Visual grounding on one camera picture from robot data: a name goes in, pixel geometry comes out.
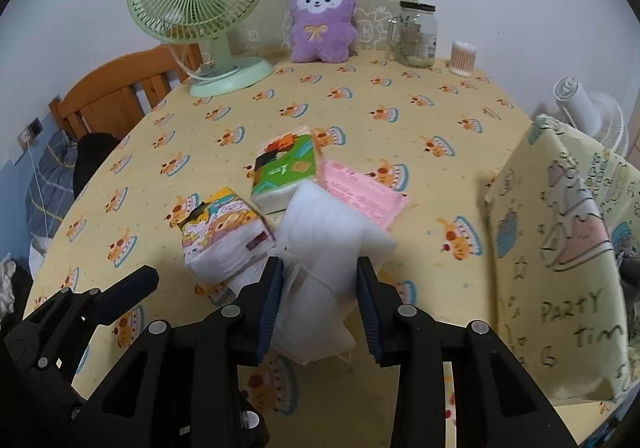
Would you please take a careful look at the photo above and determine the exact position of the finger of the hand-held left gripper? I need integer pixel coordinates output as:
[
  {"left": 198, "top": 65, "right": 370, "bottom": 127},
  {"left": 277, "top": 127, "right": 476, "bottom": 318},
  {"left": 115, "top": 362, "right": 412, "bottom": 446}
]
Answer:
[
  {"left": 92, "top": 265, "right": 160, "bottom": 325},
  {"left": 27, "top": 287, "right": 103, "bottom": 354}
]

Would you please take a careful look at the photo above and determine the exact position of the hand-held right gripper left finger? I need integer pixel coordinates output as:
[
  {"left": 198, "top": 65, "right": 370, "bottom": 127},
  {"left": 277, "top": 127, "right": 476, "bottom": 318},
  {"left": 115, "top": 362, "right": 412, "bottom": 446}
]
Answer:
[{"left": 75, "top": 255, "right": 286, "bottom": 448}]

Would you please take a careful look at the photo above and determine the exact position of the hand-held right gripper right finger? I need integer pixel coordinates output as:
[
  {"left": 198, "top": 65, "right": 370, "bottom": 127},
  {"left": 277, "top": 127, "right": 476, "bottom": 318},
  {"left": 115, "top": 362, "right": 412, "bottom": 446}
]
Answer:
[{"left": 356, "top": 255, "right": 577, "bottom": 448}]

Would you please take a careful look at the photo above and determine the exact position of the white soft cloth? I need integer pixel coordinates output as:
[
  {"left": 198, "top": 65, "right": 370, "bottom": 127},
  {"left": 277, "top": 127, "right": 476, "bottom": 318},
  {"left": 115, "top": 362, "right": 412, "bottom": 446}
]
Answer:
[{"left": 272, "top": 180, "right": 399, "bottom": 367}]

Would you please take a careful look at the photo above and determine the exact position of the yellow cartoon printed storage box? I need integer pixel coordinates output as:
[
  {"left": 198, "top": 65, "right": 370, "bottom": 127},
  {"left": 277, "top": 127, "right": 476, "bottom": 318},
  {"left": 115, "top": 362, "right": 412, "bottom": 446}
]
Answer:
[{"left": 483, "top": 114, "right": 640, "bottom": 402}]

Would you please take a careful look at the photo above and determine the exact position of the black plastic bag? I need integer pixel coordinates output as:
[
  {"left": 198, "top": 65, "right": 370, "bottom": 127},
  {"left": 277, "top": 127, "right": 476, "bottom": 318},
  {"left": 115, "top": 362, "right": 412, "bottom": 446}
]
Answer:
[{"left": 617, "top": 248, "right": 640, "bottom": 310}]

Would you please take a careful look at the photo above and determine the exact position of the white crumpled cloth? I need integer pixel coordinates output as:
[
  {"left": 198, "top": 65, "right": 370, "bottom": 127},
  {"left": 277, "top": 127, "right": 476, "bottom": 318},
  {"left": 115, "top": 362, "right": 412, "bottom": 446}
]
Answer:
[{"left": 0, "top": 253, "right": 22, "bottom": 315}]

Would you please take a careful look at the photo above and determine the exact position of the cartoon printed tissue pack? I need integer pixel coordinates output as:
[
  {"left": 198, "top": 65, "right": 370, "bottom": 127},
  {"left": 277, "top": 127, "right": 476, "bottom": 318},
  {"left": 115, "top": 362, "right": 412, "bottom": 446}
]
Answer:
[{"left": 176, "top": 187, "right": 277, "bottom": 287}]

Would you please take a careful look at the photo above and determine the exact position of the pink flat packet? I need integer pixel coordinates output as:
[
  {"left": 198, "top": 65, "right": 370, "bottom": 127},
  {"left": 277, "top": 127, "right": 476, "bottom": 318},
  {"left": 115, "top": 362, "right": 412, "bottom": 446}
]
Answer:
[{"left": 317, "top": 159, "right": 409, "bottom": 232}]

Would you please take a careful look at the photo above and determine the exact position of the blue plaid bedding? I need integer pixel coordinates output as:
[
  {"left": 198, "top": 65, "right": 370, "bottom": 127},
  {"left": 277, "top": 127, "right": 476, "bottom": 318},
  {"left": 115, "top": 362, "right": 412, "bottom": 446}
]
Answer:
[{"left": 27, "top": 130, "right": 82, "bottom": 240}]

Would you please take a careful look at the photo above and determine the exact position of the black clothing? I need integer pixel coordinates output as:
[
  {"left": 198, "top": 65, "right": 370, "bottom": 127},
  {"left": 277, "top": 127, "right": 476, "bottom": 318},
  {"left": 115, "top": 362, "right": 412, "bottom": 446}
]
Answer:
[{"left": 73, "top": 133, "right": 121, "bottom": 202}]

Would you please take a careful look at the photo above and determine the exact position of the green tissue pack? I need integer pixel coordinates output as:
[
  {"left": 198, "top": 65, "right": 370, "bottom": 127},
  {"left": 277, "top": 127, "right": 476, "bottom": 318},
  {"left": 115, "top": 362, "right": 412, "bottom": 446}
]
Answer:
[{"left": 250, "top": 125, "right": 322, "bottom": 215}]

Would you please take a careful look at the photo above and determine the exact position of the wooden chair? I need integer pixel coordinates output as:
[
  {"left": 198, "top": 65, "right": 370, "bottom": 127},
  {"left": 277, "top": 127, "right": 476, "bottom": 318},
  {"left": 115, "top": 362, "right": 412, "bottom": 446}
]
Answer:
[{"left": 49, "top": 45, "right": 204, "bottom": 142}]

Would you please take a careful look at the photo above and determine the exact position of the cotton swab container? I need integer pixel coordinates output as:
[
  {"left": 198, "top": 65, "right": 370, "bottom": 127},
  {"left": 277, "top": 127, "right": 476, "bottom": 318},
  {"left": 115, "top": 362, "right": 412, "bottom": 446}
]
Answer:
[{"left": 449, "top": 40, "right": 477, "bottom": 77}]

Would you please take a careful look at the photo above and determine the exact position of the glass jar with dark lid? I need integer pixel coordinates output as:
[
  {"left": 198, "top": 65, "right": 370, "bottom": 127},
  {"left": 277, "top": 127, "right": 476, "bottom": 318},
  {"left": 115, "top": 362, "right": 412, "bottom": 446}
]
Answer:
[{"left": 387, "top": 1, "right": 439, "bottom": 69}]

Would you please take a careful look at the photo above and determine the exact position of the purple plush toy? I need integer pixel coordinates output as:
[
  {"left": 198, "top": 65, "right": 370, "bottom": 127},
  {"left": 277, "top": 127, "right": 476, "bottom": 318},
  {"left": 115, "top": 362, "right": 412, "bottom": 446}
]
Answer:
[{"left": 290, "top": 0, "right": 359, "bottom": 64}]

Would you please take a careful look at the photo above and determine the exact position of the white floor fan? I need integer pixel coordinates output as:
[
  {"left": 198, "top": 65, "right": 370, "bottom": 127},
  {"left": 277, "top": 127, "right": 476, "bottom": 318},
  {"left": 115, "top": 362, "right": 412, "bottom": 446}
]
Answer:
[{"left": 552, "top": 76, "right": 630, "bottom": 157}]

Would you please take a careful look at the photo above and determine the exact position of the white charging cable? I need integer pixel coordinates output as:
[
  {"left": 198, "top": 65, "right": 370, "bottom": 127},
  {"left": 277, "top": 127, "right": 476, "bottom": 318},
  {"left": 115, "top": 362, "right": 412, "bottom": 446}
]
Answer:
[{"left": 26, "top": 142, "right": 52, "bottom": 235}]

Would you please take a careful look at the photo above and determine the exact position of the wall socket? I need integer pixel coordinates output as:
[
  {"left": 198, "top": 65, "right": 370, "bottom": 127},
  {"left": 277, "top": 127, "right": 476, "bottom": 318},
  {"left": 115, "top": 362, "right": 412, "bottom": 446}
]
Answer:
[{"left": 19, "top": 117, "right": 45, "bottom": 149}]

